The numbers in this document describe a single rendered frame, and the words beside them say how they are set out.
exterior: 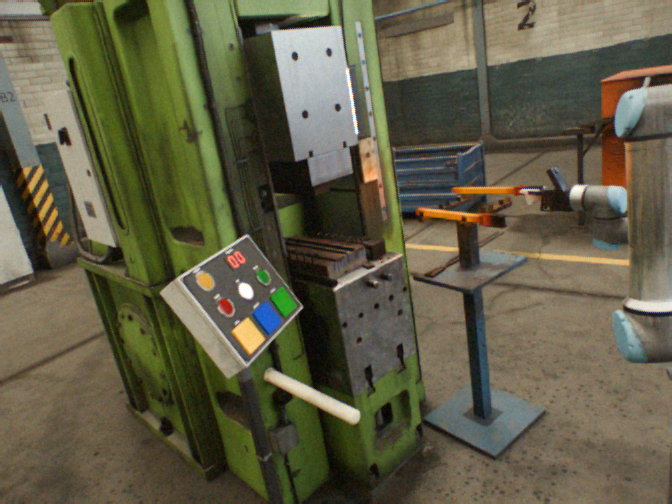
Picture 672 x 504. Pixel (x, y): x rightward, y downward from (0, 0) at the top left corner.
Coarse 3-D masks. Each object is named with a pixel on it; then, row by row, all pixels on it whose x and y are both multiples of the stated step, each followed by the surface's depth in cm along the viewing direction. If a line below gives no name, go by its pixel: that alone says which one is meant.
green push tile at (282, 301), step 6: (282, 288) 151; (276, 294) 147; (282, 294) 149; (276, 300) 146; (282, 300) 148; (288, 300) 150; (276, 306) 145; (282, 306) 146; (288, 306) 148; (294, 306) 150; (282, 312) 145; (288, 312) 147
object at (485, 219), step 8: (424, 208) 210; (432, 216) 204; (440, 216) 201; (448, 216) 197; (456, 216) 194; (472, 216) 188; (480, 216) 184; (488, 216) 183; (496, 216) 180; (504, 216) 179; (480, 224) 185; (488, 224) 184; (496, 224) 182; (504, 224) 179
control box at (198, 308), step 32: (224, 256) 140; (256, 256) 150; (192, 288) 126; (224, 288) 134; (256, 288) 143; (288, 288) 154; (192, 320) 127; (224, 320) 128; (288, 320) 146; (224, 352) 127; (256, 352) 130
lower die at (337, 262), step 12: (312, 240) 207; (324, 240) 207; (300, 252) 197; (312, 252) 195; (324, 252) 192; (336, 252) 190; (360, 252) 191; (288, 264) 198; (300, 264) 192; (324, 264) 183; (336, 264) 184; (348, 264) 188; (360, 264) 192; (336, 276) 184
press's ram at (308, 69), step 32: (288, 32) 157; (320, 32) 166; (256, 64) 163; (288, 64) 159; (320, 64) 168; (256, 96) 169; (288, 96) 160; (320, 96) 169; (288, 128) 162; (320, 128) 171; (352, 128) 181; (288, 160) 168
